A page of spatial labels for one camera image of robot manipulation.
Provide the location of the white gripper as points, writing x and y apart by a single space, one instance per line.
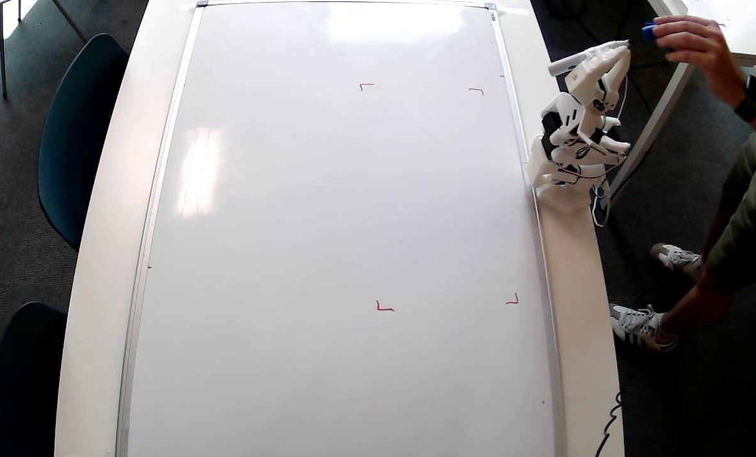
596 66

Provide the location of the white whiteboard marker pen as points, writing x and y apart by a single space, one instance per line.
568 61

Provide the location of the blue marker pen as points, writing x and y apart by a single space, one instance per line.
649 32

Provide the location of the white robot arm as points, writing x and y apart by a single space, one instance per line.
568 120

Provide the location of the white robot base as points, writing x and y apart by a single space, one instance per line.
558 184

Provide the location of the person hand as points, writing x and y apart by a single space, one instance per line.
701 47

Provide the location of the white paper sheet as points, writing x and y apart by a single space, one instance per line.
701 6

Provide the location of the black wrist watch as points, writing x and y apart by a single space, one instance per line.
752 98

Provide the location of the white side table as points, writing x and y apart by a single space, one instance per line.
755 25

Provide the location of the white striped sneaker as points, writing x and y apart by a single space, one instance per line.
641 327
676 259

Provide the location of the person leg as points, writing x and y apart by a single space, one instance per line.
711 244
695 311

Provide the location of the dark teal chair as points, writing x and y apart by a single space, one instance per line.
22 381
79 127

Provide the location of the grey metal furniture leg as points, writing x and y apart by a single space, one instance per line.
2 57
70 19

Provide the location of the large whiteboard with metal frame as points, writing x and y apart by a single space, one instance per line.
289 254

